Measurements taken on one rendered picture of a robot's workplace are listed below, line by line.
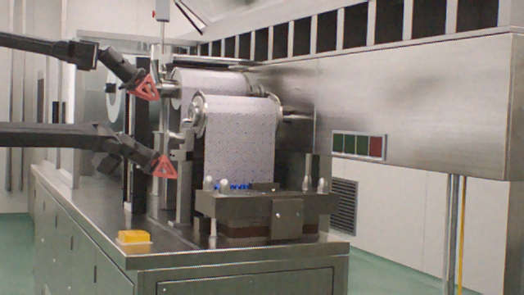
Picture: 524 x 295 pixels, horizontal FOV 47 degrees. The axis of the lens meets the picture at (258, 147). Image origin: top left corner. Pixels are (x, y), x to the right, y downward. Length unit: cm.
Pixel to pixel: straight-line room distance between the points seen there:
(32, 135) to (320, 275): 87
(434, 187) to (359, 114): 329
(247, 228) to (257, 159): 28
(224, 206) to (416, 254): 362
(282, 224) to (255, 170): 25
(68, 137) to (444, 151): 93
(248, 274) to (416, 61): 71
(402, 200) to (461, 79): 389
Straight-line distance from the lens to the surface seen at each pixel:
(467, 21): 147
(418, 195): 508
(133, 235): 166
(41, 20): 738
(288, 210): 173
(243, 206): 168
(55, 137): 162
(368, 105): 166
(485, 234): 459
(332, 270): 180
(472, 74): 138
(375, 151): 162
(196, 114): 185
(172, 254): 157
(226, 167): 186
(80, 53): 179
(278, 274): 171
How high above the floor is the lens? 125
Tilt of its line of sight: 3 degrees down
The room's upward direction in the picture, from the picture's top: 2 degrees clockwise
